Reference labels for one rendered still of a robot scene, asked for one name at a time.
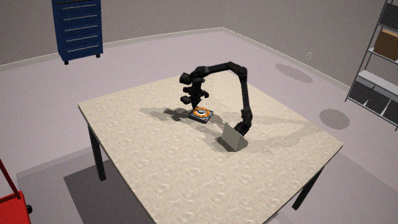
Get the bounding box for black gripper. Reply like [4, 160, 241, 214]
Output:
[180, 87, 209, 109]

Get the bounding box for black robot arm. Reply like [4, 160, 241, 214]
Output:
[179, 62, 253, 136]

